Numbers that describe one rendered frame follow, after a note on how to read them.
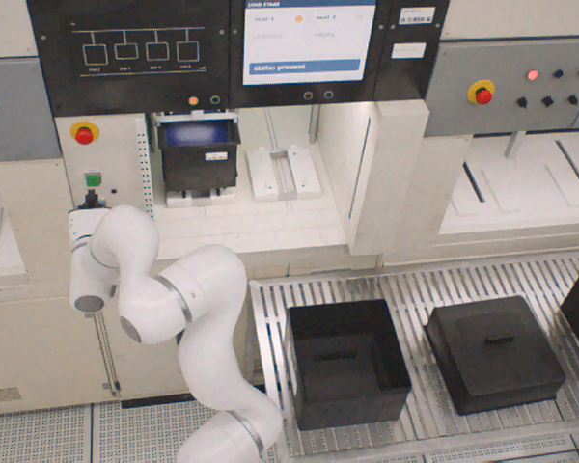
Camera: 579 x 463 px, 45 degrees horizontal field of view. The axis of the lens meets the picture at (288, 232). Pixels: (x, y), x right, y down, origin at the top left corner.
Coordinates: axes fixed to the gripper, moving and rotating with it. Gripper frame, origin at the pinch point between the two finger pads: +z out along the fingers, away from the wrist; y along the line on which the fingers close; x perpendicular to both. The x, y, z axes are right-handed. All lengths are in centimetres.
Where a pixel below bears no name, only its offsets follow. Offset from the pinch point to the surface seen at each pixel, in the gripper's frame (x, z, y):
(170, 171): -17.4, 26.5, 19.5
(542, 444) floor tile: -120, -29, 152
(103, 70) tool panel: 32.3, 6.4, 6.7
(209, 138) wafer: -18, 41, 32
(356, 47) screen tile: 36, 6, 63
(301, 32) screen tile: 40, 6, 50
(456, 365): -34, -38, 90
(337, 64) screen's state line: 32, 6, 59
